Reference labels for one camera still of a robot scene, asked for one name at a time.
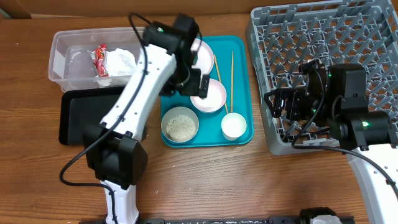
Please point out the grey dishwasher rack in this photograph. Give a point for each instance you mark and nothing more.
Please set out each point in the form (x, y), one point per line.
(280, 38)

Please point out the large white plate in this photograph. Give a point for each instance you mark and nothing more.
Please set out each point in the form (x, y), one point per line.
(205, 57)

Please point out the white shallow bowl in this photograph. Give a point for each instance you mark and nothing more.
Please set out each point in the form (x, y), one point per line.
(215, 99)

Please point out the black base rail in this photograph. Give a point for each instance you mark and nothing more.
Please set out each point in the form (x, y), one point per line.
(269, 220)

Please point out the teal serving tray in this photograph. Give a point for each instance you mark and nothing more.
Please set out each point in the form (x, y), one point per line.
(209, 133)

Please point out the white cup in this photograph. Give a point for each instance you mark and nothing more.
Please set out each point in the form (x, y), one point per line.
(233, 126)

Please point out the grey bowl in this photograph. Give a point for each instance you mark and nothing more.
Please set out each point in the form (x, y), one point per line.
(175, 112)

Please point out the right wooden chopstick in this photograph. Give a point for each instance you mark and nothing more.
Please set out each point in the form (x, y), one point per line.
(232, 82)

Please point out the wooden chopstick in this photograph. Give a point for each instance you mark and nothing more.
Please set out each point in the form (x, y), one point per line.
(232, 82)
(219, 79)

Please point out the black rectangular tray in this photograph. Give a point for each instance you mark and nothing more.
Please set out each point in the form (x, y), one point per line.
(80, 108)

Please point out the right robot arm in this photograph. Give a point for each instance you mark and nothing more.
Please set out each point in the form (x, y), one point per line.
(336, 99)

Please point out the left wooden chopstick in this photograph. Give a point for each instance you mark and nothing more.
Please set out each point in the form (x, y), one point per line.
(219, 79)

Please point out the white napkin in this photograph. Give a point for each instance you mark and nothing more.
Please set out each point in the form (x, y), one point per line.
(120, 65)

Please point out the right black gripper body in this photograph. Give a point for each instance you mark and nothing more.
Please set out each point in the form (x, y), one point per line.
(290, 104)

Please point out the red snack wrapper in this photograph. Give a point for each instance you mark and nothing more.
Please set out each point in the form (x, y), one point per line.
(98, 56)

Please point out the clear plastic waste bin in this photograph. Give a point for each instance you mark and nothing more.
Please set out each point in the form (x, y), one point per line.
(70, 62)

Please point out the white rice pile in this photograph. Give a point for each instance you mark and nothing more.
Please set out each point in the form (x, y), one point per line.
(181, 128)

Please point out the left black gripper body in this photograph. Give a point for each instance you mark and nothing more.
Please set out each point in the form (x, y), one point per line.
(189, 82)

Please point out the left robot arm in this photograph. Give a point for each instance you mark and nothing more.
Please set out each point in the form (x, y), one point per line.
(113, 147)

